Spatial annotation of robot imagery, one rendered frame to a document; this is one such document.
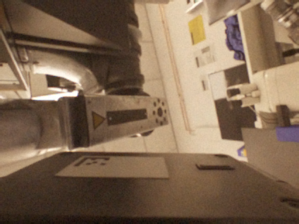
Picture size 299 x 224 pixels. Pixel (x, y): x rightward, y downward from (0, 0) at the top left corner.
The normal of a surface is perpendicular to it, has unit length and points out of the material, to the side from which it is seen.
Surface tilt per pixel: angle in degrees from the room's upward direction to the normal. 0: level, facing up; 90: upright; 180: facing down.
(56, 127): 138
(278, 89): 90
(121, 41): 180
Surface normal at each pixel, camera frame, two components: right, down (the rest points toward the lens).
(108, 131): 0.83, -0.10
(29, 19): 0.10, 0.99
